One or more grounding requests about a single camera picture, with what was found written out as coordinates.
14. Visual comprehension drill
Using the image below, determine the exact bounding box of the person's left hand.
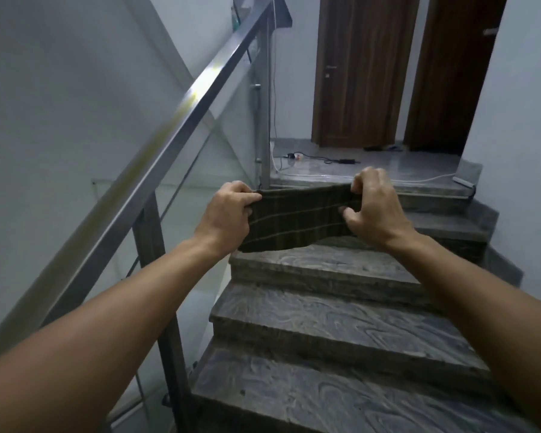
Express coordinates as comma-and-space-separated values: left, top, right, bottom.
194, 180, 263, 259

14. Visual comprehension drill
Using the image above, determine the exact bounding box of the person's right hand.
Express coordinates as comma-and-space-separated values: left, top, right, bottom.
338, 167, 416, 254

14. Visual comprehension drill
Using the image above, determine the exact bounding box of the dark striped cloth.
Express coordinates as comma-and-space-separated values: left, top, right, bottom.
237, 183, 361, 254

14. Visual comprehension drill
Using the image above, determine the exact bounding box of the person's left forearm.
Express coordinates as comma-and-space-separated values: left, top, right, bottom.
0, 236, 219, 433

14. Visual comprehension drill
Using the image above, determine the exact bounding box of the person's right forearm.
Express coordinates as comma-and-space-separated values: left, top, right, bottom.
384, 232, 541, 433

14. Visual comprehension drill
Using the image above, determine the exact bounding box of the glass railing panel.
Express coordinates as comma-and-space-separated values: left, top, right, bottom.
86, 45, 264, 420

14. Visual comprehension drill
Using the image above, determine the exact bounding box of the grey marble staircase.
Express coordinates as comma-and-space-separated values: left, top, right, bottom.
187, 139, 541, 433

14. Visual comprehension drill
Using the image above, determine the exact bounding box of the steel stair handrail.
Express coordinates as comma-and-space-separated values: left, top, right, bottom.
0, 0, 280, 370

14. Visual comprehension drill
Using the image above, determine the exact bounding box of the dark brown wooden door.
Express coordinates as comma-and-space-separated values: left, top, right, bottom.
403, 0, 509, 155

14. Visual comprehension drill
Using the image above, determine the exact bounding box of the black cable with adapter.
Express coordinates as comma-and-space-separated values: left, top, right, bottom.
285, 152, 360, 165

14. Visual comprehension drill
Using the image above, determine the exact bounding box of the tall steel railing post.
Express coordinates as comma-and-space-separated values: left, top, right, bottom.
256, 13, 272, 190

